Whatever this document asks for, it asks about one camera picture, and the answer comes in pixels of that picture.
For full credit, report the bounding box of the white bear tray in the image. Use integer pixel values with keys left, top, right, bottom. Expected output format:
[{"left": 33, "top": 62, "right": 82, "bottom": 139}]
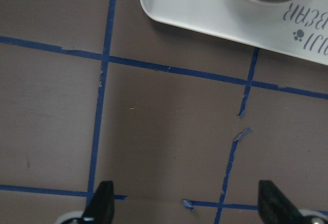
[{"left": 140, "top": 0, "right": 327, "bottom": 65}]

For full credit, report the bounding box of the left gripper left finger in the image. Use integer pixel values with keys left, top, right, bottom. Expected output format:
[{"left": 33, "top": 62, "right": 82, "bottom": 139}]
[{"left": 80, "top": 181, "right": 114, "bottom": 224}]

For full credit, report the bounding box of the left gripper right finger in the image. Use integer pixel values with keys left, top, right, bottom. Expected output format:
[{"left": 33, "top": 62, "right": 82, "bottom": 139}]
[{"left": 257, "top": 180, "right": 308, "bottom": 224}]

